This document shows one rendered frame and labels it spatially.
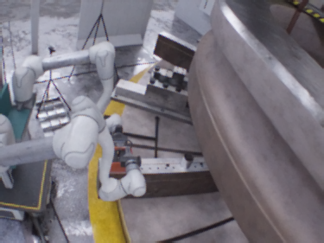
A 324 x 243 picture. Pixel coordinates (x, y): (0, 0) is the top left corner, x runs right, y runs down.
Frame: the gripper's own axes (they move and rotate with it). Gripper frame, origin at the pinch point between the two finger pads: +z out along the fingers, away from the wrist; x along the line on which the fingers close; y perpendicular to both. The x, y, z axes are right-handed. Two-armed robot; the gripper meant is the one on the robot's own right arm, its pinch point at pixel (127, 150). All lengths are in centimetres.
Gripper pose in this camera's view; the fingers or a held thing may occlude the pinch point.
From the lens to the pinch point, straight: 175.8
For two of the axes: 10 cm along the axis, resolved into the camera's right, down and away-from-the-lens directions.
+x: -9.5, -0.2, -3.2
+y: 1.9, -8.4, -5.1
